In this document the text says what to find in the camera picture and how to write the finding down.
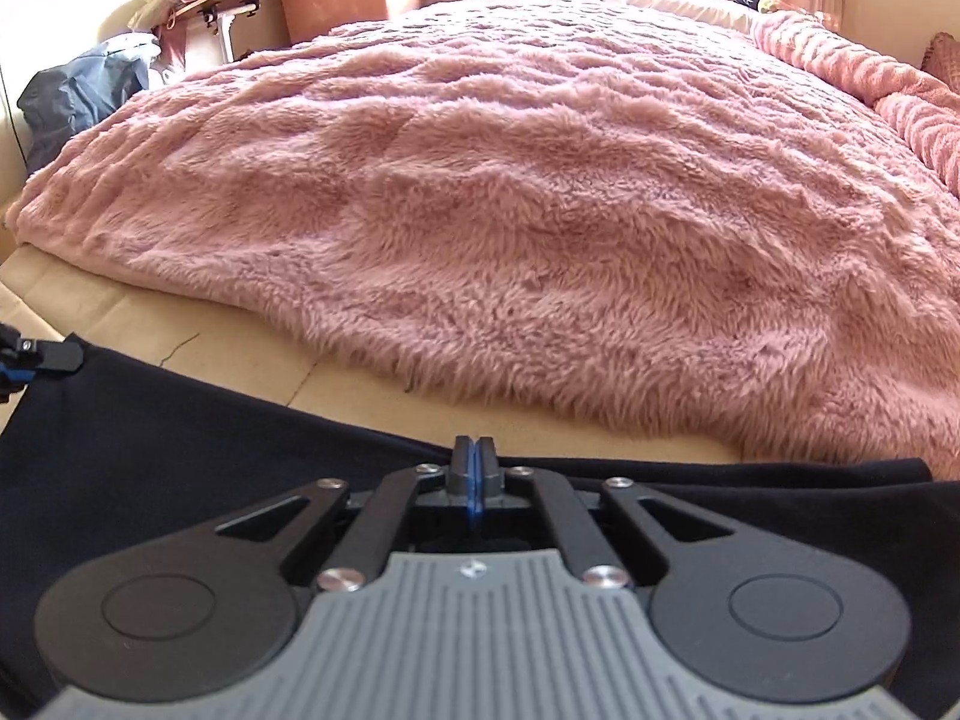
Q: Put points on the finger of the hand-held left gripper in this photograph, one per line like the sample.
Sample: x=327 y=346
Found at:
x=52 y=354
x=15 y=382

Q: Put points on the pink quilted headboard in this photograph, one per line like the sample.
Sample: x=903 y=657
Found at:
x=943 y=58

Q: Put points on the black pants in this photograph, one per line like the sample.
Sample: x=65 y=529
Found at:
x=187 y=450

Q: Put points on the white cushion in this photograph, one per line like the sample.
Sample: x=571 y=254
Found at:
x=690 y=9

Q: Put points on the pink fluffy blanket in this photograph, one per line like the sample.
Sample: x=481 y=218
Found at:
x=525 y=202

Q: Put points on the small side table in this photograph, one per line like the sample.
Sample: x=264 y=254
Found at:
x=221 y=22

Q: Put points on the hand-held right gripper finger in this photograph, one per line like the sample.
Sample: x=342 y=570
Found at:
x=484 y=481
x=465 y=481

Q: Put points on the blue bag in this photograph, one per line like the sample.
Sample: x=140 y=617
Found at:
x=82 y=97

